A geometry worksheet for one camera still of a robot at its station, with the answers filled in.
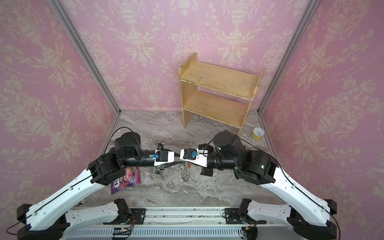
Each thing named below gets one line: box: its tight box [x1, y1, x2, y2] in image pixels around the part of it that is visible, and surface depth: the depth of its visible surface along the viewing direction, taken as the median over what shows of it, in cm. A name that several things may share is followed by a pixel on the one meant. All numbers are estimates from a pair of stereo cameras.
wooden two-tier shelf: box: [178, 53, 265, 137], surface depth 84 cm
